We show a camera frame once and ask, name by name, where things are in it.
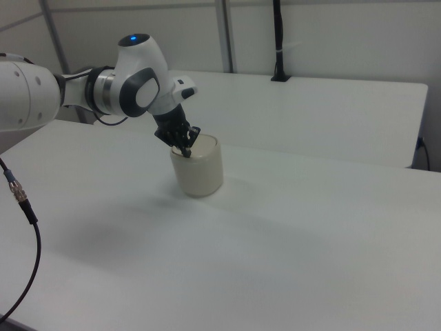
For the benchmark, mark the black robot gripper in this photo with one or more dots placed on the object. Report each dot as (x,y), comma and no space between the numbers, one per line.
(170,125)

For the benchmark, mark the cream plastic trash bin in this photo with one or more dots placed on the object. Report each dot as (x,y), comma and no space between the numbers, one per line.
(200,176)

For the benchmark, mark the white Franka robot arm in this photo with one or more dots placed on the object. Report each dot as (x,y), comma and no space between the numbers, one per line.
(138,79)

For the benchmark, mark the black pole with clamp base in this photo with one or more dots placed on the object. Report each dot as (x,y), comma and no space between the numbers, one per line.
(279,34)

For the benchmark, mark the white rectangular table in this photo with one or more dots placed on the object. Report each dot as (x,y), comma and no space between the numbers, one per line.
(310,110)

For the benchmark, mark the cream trash bin lid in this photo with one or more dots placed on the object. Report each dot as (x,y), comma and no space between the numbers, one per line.
(203,148)

